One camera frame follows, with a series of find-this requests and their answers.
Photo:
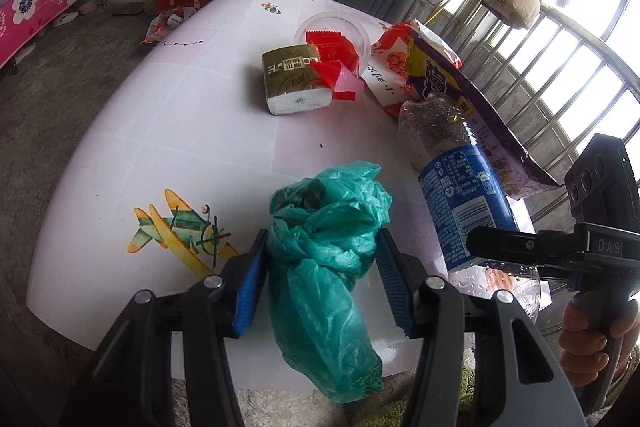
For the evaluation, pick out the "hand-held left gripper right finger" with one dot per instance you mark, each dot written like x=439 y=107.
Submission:
x=392 y=282

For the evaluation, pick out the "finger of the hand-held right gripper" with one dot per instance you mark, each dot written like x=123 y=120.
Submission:
x=520 y=244
x=552 y=272

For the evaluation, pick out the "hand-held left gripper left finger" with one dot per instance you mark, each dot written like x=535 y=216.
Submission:
x=250 y=287

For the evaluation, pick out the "green plastic bag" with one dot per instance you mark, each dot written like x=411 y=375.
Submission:
x=320 y=257

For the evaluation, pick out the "clear bottle with blue label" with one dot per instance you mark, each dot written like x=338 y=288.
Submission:
x=460 y=187

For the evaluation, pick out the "purple snack bag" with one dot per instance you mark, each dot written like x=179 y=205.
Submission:
x=480 y=107

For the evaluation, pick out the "red foil wrapper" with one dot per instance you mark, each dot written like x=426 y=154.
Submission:
x=330 y=44
x=337 y=79

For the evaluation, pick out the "person's right hand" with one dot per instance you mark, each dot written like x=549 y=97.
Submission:
x=580 y=347

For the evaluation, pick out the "green shaggy mat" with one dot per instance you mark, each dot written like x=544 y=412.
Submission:
x=467 y=389

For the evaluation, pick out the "metal balcony railing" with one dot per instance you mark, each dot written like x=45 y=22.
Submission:
x=607 y=52

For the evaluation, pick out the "pink printed tablecloth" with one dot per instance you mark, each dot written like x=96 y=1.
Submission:
x=175 y=132

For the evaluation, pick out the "red and white paper bag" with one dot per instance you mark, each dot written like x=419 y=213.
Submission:
x=390 y=72

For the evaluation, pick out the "soft tissue paper pack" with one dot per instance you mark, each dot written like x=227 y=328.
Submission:
x=290 y=77

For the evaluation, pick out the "clear plastic container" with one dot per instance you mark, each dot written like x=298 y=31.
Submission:
x=345 y=24

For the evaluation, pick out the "red and white plastic bag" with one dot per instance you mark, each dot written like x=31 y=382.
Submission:
x=170 y=24

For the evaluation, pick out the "pink floral blanket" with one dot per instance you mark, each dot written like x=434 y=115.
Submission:
x=45 y=2

